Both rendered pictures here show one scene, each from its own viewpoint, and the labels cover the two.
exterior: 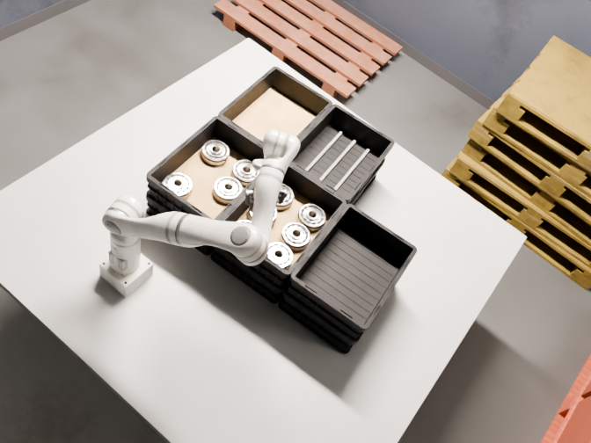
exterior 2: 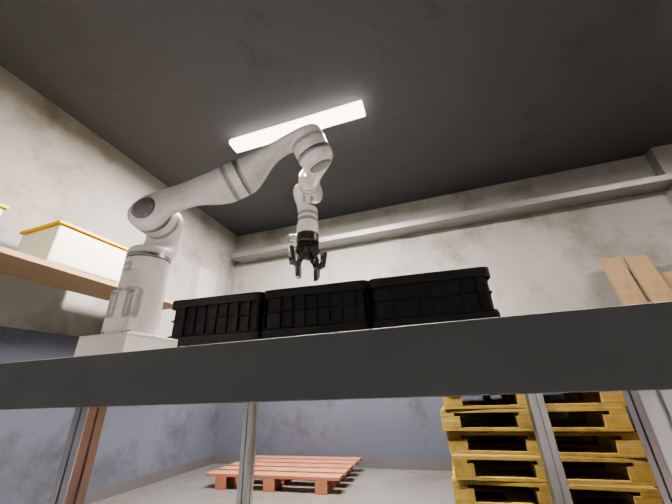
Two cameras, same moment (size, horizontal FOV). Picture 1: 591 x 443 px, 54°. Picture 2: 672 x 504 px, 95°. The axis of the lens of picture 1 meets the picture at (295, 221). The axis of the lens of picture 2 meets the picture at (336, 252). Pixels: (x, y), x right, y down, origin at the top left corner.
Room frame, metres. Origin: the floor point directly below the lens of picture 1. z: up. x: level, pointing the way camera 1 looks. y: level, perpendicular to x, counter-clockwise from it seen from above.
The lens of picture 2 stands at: (0.20, 0.07, 0.66)
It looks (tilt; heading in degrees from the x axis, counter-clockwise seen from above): 24 degrees up; 358
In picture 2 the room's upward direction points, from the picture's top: 2 degrees counter-clockwise
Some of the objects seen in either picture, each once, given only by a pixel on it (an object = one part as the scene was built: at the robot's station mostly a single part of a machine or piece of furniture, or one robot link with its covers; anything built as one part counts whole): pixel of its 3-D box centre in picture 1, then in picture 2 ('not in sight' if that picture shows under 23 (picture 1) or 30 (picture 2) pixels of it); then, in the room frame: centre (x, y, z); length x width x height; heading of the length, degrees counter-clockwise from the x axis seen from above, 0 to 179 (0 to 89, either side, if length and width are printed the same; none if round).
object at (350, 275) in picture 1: (351, 271); (427, 314); (1.11, -0.24, 0.87); 0.40 x 0.30 x 0.11; 165
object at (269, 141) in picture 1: (274, 153); (305, 203); (1.12, 0.13, 1.27); 0.09 x 0.07 x 0.15; 95
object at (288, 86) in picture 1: (274, 119); not in sight; (1.66, 0.23, 0.87); 0.40 x 0.30 x 0.11; 165
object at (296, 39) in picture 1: (309, 32); (289, 471); (3.38, 0.40, 0.05); 1.14 x 0.79 x 0.10; 74
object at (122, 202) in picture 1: (125, 221); (155, 234); (0.87, 0.47, 1.02); 0.09 x 0.09 x 0.17; 84
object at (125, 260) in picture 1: (126, 249); (140, 298); (0.87, 0.47, 0.87); 0.09 x 0.09 x 0.17; 75
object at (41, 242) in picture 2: not in sight; (73, 258); (2.15, 1.75, 1.54); 0.48 x 0.40 x 0.27; 160
